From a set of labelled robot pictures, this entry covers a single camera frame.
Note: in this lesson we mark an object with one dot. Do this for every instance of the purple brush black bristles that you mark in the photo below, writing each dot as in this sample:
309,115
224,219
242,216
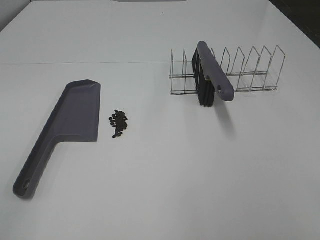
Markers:
209,77

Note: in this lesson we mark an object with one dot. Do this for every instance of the chrome wire dish rack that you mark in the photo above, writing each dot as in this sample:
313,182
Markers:
258,70

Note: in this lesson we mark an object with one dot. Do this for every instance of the pile of coffee beans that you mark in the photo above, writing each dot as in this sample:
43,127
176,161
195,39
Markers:
118,120

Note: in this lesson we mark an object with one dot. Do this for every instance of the purple plastic dustpan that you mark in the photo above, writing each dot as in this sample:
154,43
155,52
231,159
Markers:
75,118

